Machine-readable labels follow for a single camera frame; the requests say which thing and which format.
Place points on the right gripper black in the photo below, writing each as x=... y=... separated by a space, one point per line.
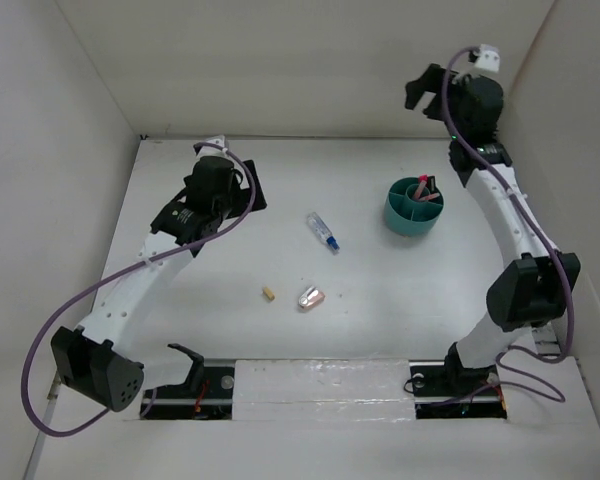
x=431 y=81

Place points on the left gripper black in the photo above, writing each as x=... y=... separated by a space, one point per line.
x=258 y=203

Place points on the small yellow eraser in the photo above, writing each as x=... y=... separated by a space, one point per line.
x=268 y=294

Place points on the pink cap black highlighter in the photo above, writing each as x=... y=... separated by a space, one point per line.
x=423 y=179

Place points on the purple pastel pen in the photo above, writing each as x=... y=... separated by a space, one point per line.
x=430 y=197

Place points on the blue cap black highlighter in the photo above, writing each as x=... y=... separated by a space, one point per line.
x=430 y=186

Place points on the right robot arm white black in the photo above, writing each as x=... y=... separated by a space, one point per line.
x=481 y=347

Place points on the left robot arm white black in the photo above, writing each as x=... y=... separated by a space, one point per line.
x=95 y=358

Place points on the clear glue bottle blue cap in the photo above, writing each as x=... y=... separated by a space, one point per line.
x=322 y=231

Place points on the teal round compartment organizer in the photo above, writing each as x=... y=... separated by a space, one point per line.
x=407 y=217

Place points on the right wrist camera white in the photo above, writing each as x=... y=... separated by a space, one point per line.
x=485 y=58

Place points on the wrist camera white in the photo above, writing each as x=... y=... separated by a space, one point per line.
x=485 y=58
x=213 y=146

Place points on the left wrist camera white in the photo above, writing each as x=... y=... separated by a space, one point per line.
x=213 y=146

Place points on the aluminium rail right side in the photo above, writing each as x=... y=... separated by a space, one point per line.
x=530 y=290

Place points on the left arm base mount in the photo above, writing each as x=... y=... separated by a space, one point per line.
x=206 y=394

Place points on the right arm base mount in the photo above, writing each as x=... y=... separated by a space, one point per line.
x=437 y=396

